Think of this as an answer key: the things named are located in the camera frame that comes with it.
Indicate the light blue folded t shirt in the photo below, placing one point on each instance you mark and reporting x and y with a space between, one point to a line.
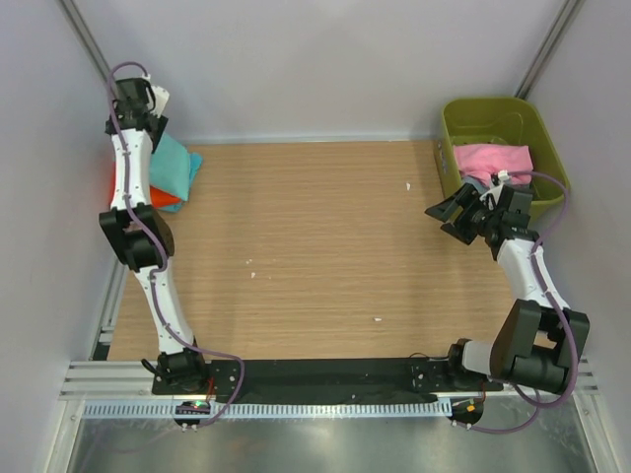
196 162

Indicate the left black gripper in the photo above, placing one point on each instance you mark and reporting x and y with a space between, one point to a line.
161 125

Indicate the olive green plastic bin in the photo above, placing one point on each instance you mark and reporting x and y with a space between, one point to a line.
503 121

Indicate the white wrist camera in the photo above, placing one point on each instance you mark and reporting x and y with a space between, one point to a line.
161 97
498 181

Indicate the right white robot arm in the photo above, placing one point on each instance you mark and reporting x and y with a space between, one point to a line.
542 339

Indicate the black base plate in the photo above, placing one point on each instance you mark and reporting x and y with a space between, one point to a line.
276 377

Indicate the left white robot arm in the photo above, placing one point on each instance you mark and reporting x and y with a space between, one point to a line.
141 239

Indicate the pink t shirt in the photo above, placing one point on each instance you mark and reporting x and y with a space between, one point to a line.
480 161

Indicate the teal t shirt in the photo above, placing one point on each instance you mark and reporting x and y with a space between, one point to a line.
169 169

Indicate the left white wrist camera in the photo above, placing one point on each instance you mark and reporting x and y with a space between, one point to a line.
161 97

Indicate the grey blue t shirt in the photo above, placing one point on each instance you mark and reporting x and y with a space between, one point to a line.
480 186

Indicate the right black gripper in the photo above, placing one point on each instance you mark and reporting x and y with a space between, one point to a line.
463 197

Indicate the orange folded t shirt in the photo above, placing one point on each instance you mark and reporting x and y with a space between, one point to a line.
165 199

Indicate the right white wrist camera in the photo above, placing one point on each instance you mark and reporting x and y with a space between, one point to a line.
498 181

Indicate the slotted cable duct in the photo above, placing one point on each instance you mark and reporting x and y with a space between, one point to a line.
195 410

